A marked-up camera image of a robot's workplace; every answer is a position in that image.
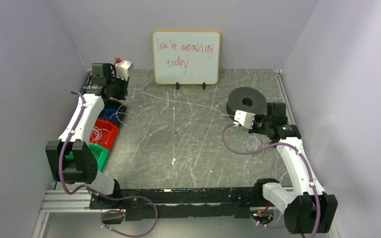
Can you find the black bin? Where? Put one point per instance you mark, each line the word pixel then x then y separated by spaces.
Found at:
pixel 114 111

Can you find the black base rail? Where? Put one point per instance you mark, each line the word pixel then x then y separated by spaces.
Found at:
pixel 140 204

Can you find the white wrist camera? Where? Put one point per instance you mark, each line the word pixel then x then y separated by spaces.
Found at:
pixel 244 119
pixel 122 69

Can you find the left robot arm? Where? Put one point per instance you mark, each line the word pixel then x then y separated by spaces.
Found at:
pixel 91 100

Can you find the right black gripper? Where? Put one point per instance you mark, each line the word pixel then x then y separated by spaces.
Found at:
pixel 256 124

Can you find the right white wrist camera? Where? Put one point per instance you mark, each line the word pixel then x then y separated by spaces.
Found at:
pixel 244 119

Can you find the red bin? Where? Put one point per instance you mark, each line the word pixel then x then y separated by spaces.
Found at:
pixel 104 133

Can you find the clear round container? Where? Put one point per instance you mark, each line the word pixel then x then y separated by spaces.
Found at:
pixel 252 144

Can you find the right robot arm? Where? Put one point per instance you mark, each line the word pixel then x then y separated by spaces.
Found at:
pixel 308 208

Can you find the black cable spool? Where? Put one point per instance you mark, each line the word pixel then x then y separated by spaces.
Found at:
pixel 246 99

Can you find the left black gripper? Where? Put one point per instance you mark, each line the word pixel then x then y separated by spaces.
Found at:
pixel 117 87

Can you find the green bin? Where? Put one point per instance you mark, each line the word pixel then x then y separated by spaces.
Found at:
pixel 100 156

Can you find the aluminium frame rail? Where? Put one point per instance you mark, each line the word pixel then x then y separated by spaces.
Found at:
pixel 59 201

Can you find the yellow-framed whiteboard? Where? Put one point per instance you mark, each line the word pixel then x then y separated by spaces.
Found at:
pixel 186 57

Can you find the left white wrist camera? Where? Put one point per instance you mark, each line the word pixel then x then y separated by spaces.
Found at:
pixel 122 69

